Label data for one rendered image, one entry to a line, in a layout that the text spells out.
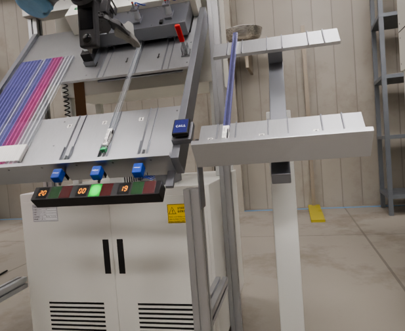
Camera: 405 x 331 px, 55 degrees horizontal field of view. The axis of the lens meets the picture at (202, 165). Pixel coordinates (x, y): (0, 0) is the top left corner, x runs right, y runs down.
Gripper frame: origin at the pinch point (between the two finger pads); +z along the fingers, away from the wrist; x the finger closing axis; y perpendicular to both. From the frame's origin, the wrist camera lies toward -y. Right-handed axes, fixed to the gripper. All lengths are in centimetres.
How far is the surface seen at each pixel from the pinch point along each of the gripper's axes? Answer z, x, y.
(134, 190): 0.5, -10.9, -42.6
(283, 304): 28, -43, -65
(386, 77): 224, -133, 144
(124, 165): 2.1, -6.6, -35.3
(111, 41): 12.9, 9.8, 17.4
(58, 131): 5.4, 17.3, -21.2
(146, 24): 10.3, -3.5, 20.1
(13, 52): 242, 292, 256
